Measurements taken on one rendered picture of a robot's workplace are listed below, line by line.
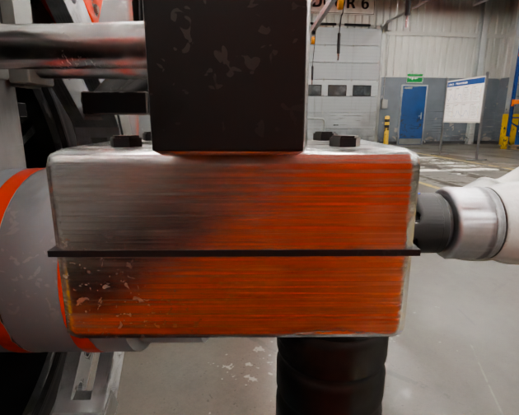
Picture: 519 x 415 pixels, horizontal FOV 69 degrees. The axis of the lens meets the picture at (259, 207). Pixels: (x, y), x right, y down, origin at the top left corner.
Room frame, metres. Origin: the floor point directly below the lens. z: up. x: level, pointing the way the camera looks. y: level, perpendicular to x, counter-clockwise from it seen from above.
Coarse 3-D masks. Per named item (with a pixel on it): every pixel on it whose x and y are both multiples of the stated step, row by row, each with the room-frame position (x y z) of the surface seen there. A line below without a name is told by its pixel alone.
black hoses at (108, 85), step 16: (112, 80) 0.35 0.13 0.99; (128, 80) 0.36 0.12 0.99; (144, 80) 0.36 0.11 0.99; (96, 96) 0.34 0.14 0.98; (112, 96) 0.34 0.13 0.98; (128, 96) 0.34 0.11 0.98; (144, 96) 0.34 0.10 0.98; (96, 112) 0.34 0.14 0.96; (112, 112) 0.34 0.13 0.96; (128, 112) 0.34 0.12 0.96; (144, 112) 0.34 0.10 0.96
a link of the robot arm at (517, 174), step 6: (516, 168) 0.63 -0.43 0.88; (510, 174) 0.61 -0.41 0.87; (516, 174) 0.61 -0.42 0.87; (480, 180) 0.60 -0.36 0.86; (486, 180) 0.59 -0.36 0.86; (492, 180) 0.59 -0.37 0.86; (498, 180) 0.59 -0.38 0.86; (504, 180) 0.60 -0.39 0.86; (510, 180) 0.60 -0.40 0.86; (516, 180) 0.59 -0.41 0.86; (468, 186) 0.60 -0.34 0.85; (474, 186) 0.59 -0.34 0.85; (486, 186) 0.58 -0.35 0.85
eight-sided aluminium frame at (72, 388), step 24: (48, 0) 0.39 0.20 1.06; (72, 0) 0.42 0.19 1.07; (72, 96) 0.48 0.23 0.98; (72, 120) 0.50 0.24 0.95; (96, 120) 0.50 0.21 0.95; (120, 120) 0.51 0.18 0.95; (72, 360) 0.42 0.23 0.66; (120, 360) 0.44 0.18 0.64; (72, 384) 0.40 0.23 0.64; (96, 384) 0.40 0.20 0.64; (72, 408) 0.38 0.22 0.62; (96, 408) 0.38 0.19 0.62
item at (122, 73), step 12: (0, 0) 0.30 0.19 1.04; (12, 0) 0.30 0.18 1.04; (24, 0) 0.31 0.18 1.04; (12, 12) 0.30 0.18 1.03; (24, 12) 0.31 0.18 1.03; (12, 72) 0.29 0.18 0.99; (24, 72) 0.29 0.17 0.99; (36, 72) 0.30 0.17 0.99; (48, 72) 0.30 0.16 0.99; (60, 72) 0.30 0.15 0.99; (72, 72) 0.30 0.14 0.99; (84, 72) 0.30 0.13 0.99; (96, 72) 0.30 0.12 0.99; (108, 72) 0.30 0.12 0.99; (120, 72) 0.30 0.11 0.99; (132, 72) 0.31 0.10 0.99; (144, 72) 0.31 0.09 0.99; (12, 84) 0.30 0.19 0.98; (24, 84) 0.30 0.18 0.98; (36, 84) 0.30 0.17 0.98; (48, 84) 0.32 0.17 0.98
